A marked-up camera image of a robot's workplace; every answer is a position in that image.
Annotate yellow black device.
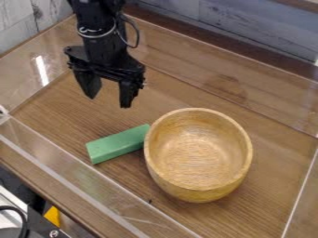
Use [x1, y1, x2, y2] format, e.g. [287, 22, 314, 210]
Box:
[24, 205, 80, 238]

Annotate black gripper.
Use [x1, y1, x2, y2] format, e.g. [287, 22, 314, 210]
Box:
[63, 31, 146, 108]

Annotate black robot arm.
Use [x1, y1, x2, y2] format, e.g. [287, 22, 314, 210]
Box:
[63, 0, 146, 108]

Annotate black cable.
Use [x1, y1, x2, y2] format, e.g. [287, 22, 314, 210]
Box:
[0, 205, 30, 238]

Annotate brown wooden bowl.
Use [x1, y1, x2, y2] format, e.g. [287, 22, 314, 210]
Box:
[144, 108, 254, 204]

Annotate clear acrylic enclosure walls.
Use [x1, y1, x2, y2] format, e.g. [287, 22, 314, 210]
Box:
[0, 9, 318, 238]

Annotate green rectangular block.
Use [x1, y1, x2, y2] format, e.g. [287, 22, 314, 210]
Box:
[86, 124, 150, 165]

